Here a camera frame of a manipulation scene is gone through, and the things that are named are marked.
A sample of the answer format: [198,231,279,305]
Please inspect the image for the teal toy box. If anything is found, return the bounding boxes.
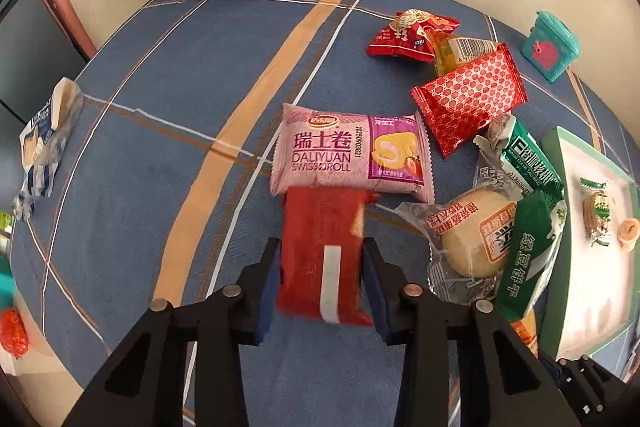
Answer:
[521,11,581,82]

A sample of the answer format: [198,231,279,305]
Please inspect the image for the pink swiss roll packet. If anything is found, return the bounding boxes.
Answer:
[270,103,436,205]

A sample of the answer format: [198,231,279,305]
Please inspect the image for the small orange cookie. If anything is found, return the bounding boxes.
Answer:
[616,217,640,253]

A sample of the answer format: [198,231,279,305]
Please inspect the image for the green white biscuit packet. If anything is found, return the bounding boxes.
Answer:
[472,114,566,208]

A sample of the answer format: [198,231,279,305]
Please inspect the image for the orange snack packet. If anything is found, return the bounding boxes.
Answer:
[510,309,541,360]

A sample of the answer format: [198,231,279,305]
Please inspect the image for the green cake packet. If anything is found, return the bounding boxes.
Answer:
[495,189,568,323]

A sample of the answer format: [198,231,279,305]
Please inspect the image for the blue plaid bedsheet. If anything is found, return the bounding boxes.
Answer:
[10,0,640,427]

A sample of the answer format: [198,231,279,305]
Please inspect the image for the clear round bun packet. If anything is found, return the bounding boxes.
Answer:
[395,189,518,305]

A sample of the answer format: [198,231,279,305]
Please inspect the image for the red hexagon patterned snack packet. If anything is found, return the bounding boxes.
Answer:
[410,43,529,159]

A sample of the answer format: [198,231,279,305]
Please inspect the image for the plain red snack packet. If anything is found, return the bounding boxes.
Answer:
[275,187,378,328]

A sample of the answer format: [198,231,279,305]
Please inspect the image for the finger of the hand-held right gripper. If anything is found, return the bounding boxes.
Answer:
[542,352,626,427]

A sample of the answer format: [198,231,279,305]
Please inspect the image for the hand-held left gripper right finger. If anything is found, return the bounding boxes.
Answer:
[362,237,583,427]

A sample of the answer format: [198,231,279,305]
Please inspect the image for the blue white snack packet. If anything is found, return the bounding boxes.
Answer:
[12,77,85,220]

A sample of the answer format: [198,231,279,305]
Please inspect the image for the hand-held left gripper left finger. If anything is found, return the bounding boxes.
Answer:
[62,237,281,427]

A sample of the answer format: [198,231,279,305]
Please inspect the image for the red candy packet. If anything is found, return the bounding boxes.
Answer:
[366,9,461,62]

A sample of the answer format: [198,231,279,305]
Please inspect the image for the yellow jelly packet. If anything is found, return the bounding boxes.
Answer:
[430,29,498,78]

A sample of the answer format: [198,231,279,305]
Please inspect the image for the green white wrapped candy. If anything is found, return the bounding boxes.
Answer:
[580,177,613,248]

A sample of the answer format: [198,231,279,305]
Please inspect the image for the white tray box green rim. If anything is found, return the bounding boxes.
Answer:
[537,127,640,360]

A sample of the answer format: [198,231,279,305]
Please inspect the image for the orange netted object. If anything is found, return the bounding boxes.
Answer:
[0,307,31,360]

